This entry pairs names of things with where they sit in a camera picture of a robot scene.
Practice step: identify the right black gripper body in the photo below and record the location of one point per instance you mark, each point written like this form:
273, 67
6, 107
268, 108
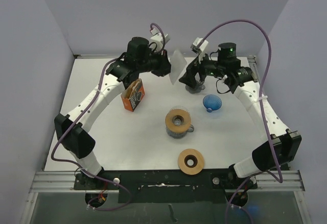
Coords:
210, 67

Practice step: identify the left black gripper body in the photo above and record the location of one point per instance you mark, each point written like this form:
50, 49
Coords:
156, 62

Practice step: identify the grey plastic dripper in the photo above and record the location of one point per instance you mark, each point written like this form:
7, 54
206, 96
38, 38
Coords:
195, 86

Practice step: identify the white paper coffee filter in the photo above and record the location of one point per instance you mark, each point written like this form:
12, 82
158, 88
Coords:
178, 62

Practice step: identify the blue plastic dripper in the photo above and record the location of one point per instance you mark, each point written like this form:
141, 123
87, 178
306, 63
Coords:
212, 103

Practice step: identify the orange coffee filter box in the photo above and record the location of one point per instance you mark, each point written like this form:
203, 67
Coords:
133, 95

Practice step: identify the grey glass carafe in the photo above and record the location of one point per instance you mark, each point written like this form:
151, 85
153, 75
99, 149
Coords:
179, 135

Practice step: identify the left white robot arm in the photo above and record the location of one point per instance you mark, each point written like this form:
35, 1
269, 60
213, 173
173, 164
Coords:
72, 130

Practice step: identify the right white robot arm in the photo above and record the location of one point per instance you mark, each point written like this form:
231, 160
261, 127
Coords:
279, 144

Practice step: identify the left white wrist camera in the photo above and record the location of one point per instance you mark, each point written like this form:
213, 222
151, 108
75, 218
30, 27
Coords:
159, 40

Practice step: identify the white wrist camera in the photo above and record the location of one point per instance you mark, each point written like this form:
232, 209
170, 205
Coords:
199, 46
159, 40

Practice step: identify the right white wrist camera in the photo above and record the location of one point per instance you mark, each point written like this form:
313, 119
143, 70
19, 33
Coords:
199, 46

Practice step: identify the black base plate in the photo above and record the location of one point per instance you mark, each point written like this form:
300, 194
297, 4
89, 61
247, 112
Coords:
166, 186

